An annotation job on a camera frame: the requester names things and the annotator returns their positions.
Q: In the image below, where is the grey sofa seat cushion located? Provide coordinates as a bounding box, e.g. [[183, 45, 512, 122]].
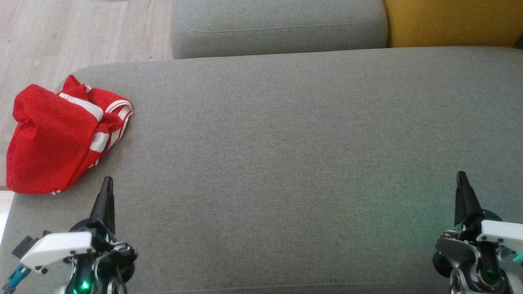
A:
[[171, 0, 389, 60]]

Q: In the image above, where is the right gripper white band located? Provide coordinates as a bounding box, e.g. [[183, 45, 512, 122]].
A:
[[432, 171, 523, 294]]

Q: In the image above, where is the red and white basketball jersey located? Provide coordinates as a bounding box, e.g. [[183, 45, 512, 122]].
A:
[[6, 74, 134, 196]]

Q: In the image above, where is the wide grey fabric ottoman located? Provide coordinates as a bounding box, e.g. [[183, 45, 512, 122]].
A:
[[0, 46, 523, 294]]

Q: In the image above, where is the yellow fabric sofa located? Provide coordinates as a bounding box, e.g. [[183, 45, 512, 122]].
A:
[[383, 0, 523, 49]]

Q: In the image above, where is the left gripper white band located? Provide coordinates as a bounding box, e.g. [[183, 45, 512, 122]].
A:
[[20, 176, 138, 294]]

